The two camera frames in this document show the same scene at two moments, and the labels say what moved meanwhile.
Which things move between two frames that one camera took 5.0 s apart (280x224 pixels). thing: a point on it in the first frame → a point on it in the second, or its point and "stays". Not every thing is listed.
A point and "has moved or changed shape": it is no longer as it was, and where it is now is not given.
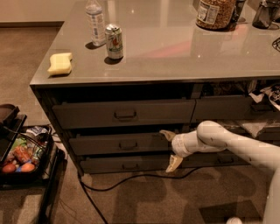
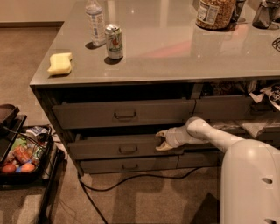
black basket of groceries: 30,154 stays
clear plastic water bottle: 97,26 stays
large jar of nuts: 217,15 stays
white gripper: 178,144 → 172,138
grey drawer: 123,142 has moved or changed shape
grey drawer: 215,158 stays
